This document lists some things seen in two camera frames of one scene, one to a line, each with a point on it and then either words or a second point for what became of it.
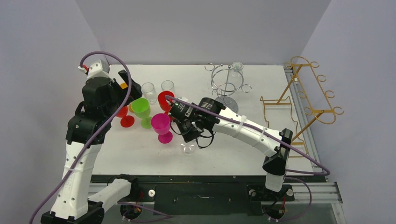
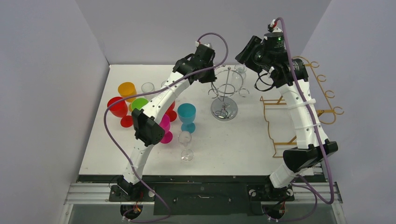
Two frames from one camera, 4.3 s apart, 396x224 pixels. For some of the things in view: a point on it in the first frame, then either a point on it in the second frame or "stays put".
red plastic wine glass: (127, 121) stays put
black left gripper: (115, 85) -> (210, 79)
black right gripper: (173, 108) -> (245, 52)
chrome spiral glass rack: (225, 81) stays put
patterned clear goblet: (149, 92) stays put
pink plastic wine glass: (160, 123) stays put
